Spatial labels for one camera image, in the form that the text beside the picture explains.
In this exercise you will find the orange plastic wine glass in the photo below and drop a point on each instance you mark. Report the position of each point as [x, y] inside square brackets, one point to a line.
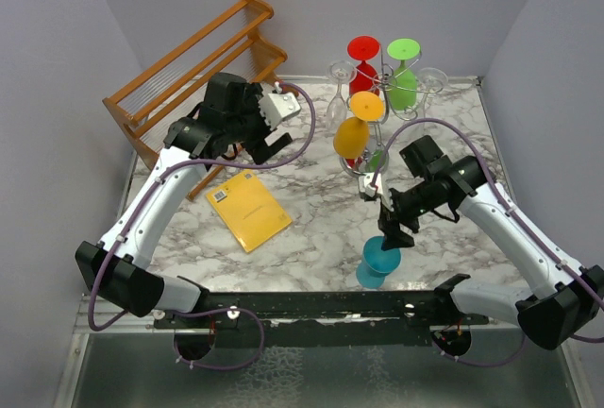
[353, 133]

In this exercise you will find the wooden shelf rack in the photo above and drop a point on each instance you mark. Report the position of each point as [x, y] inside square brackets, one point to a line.
[232, 42]

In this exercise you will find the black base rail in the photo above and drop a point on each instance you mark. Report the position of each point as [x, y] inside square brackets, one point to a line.
[319, 319]

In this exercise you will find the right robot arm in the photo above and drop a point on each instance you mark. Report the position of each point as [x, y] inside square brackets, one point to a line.
[560, 295]

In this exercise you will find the red plastic wine glass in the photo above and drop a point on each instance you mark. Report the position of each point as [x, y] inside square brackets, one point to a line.
[362, 49]

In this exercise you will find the green plastic wine glass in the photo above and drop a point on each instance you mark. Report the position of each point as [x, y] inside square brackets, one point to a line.
[403, 84]

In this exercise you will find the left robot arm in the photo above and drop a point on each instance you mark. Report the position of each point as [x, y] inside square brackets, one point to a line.
[232, 112]

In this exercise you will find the chrome wine glass rack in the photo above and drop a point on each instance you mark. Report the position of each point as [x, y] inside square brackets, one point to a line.
[375, 148]

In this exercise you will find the yellow book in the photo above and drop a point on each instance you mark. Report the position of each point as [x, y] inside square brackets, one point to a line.
[248, 209]

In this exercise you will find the blue plastic wine glass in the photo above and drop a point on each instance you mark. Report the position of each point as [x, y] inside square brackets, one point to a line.
[376, 264]

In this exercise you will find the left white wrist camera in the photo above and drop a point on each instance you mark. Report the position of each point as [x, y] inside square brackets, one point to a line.
[276, 108]

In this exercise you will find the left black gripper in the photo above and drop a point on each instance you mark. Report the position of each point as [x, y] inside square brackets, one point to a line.
[261, 152]

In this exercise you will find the clear champagne flute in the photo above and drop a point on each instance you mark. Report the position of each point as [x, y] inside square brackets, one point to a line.
[429, 82]
[340, 72]

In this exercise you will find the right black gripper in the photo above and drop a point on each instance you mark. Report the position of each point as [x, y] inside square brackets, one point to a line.
[389, 223]

